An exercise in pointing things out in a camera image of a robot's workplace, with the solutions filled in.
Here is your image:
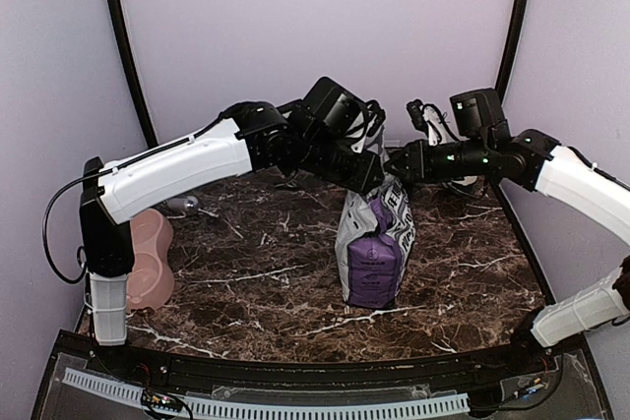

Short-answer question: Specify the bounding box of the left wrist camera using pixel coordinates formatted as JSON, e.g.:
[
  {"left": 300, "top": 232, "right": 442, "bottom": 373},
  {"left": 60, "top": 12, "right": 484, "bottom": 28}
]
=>
[{"left": 346, "top": 99, "right": 386, "bottom": 152}]

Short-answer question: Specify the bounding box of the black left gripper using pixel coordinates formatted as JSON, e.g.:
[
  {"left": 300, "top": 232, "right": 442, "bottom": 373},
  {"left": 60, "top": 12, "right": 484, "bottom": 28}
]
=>
[{"left": 299, "top": 132, "right": 385, "bottom": 193}]

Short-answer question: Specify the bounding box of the pink double pet bowl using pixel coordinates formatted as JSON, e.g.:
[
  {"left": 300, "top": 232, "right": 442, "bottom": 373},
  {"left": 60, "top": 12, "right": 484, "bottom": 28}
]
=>
[{"left": 127, "top": 209, "right": 174, "bottom": 313}]

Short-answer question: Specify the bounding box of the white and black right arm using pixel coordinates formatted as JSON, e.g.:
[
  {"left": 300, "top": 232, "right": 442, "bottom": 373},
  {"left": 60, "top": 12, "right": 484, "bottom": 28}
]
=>
[{"left": 385, "top": 89, "right": 629, "bottom": 375}]

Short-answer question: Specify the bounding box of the black left frame post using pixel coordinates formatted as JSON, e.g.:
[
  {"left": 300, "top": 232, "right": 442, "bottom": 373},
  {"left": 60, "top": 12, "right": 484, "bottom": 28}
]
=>
[{"left": 106, "top": 0, "right": 158, "bottom": 149}]

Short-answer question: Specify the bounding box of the silver metal scoop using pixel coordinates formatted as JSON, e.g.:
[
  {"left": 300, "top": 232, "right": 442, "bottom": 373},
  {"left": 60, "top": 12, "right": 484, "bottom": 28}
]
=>
[{"left": 165, "top": 196, "right": 220, "bottom": 219}]

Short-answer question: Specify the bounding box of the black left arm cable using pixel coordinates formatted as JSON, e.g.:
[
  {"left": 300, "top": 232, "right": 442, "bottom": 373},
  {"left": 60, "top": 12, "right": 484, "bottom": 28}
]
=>
[{"left": 41, "top": 178, "right": 90, "bottom": 286}]

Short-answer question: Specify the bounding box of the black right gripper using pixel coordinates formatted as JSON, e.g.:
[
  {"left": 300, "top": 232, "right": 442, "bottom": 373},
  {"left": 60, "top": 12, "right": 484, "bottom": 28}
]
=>
[{"left": 384, "top": 136, "right": 492, "bottom": 183}]

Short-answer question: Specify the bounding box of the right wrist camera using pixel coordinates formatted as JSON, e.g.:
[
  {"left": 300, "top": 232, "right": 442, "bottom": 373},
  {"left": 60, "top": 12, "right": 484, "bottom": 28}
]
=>
[{"left": 406, "top": 99, "right": 451, "bottom": 146}]

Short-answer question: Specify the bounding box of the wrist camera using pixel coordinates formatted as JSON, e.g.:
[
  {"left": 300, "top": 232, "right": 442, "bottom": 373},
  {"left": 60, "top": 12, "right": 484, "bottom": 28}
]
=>
[
  {"left": 406, "top": 99, "right": 451, "bottom": 146},
  {"left": 346, "top": 99, "right": 386, "bottom": 152}
]

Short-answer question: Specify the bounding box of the purple pet food bag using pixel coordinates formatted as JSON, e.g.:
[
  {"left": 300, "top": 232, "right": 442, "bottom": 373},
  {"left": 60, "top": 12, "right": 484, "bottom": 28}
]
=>
[{"left": 335, "top": 172, "right": 416, "bottom": 310}]

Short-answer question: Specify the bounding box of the black frame post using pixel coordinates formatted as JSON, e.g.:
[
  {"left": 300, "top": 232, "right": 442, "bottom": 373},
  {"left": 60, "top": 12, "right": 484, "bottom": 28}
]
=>
[
  {"left": 106, "top": 0, "right": 158, "bottom": 149},
  {"left": 495, "top": 0, "right": 528, "bottom": 101}
]

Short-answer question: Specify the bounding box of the white slotted cable duct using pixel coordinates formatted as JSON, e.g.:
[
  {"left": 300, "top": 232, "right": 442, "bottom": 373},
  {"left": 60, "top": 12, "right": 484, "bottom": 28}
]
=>
[{"left": 61, "top": 368, "right": 471, "bottom": 419}]

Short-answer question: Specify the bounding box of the black front table rail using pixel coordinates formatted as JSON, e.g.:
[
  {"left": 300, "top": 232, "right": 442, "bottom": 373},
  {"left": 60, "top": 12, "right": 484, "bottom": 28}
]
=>
[{"left": 76, "top": 336, "right": 559, "bottom": 392}]

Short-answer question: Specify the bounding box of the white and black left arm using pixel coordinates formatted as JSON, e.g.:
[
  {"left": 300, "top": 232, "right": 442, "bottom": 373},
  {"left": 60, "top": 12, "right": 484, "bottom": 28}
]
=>
[{"left": 79, "top": 77, "right": 385, "bottom": 377}]

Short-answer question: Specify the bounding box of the black right frame post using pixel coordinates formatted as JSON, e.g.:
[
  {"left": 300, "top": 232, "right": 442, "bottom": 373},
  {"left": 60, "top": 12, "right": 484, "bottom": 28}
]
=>
[{"left": 495, "top": 0, "right": 528, "bottom": 101}]

